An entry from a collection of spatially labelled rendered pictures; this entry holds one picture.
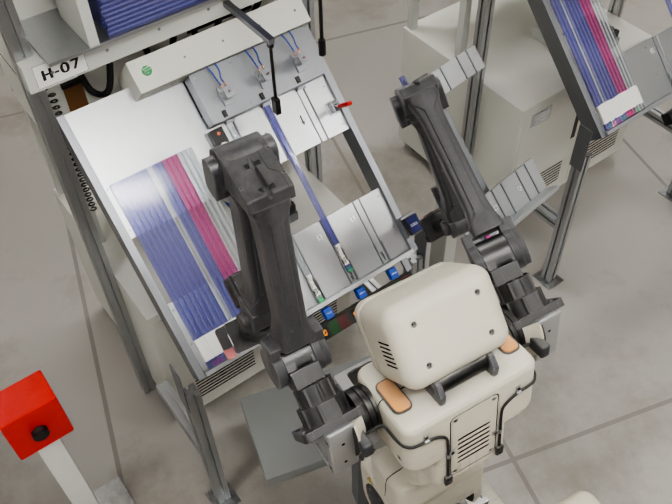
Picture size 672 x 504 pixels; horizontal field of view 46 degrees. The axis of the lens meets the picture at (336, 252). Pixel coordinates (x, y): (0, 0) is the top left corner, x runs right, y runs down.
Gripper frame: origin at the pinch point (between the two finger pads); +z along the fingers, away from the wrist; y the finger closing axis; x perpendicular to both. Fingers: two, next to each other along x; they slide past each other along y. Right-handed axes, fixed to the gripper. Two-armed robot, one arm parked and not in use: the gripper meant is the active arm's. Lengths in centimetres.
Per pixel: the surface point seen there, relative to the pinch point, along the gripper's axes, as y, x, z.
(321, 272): 29.5, -1.9, 7.7
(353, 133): 3.1, -30.5, 7.3
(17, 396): 109, -12, 13
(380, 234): 9.0, -2.8, 8.2
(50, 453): 109, 6, 26
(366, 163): 3.2, -21.7, 8.3
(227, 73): 30, -58, 1
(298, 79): 13, -49, 1
